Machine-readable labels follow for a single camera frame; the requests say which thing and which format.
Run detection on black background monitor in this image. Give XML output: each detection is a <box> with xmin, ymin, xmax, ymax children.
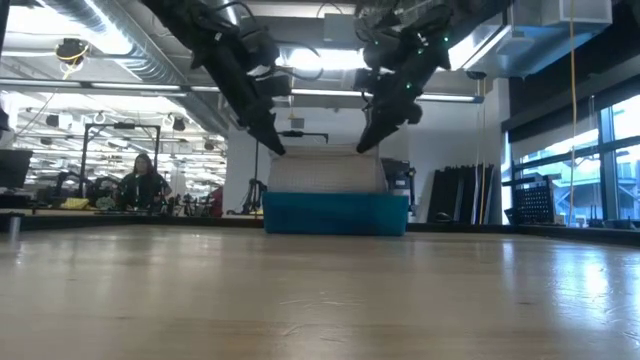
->
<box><xmin>0</xmin><ymin>148</ymin><xmax>34</xmax><ymax>190</ymax></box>

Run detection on black perforated rack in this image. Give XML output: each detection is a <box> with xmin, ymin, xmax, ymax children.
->
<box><xmin>504</xmin><ymin>174</ymin><xmax>559</xmax><ymax>226</ymax></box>

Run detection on black equipment cabinet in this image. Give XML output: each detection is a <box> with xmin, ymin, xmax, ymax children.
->
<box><xmin>382</xmin><ymin>157</ymin><xmax>417</xmax><ymax>207</ymax></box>

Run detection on ceiling cable reel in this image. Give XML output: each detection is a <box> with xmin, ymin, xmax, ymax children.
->
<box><xmin>53</xmin><ymin>37</ymin><xmax>91</xmax><ymax>69</ymax></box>

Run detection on black table frame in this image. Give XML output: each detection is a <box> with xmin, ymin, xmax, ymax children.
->
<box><xmin>407</xmin><ymin>222</ymin><xmax>640</xmax><ymax>248</ymax></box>

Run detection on person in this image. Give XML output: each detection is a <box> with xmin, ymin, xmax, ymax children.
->
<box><xmin>118</xmin><ymin>152</ymin><xmax>173</xmax><ymax>212</ymax></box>

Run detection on yellow hanging cable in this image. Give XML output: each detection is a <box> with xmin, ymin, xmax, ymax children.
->
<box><xmin>568</xmin><ymin>0</ymin><xmax>578</xmax><ymax>226</ymax></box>

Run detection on grey waffle towel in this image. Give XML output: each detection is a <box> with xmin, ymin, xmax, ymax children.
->
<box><xmin>266</xmin><ymin>143</ymin><xmax>389</xmax><ymax>196</ymax></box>

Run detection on ceiling light panel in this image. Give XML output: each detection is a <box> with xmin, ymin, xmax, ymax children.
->
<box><xmin>277</xmin><ymin>47</ymin><xmax>371</xmax><ymax>72</ymax></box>

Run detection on blue plastic bin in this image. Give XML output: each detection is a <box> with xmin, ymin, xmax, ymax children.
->
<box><xmin>261</xmin><ymin>190</ymin><xmax>410</xmax><ymax>237</ymax></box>

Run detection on background work table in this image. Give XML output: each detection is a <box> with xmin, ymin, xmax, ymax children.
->
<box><xmin>0</xmin><ymin>207</ymin><xmax>266</xmax><ymax>234</ymax></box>

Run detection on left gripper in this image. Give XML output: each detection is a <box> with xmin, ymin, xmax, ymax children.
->
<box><xmin>192</xmin><ymin>27</ymin><xmax>294</xmax><ymax>157</ymax></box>

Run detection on ceiling strip light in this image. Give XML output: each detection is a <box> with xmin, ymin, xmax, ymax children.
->
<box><xmin>0</xmin><ymin>78</ymin><xmax>485</xmax><ymax>105</ymax></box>

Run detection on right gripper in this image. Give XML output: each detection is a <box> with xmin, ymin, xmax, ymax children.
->
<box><xmin>355</xmin><ymin>27</ymin><xmax>452</xmax><ymax>155</ymax></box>

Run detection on window frame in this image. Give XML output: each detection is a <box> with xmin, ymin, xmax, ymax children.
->
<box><xmin>502</xmin><ymin>94</ymin><xmax>640</xmax><ymax>224</ymax></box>

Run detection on black leaning panels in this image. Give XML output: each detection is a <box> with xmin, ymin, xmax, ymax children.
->
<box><xmin>427</xmin><ymin>163</ymin><xmax>496</xmax><ymax>225</ymax></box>

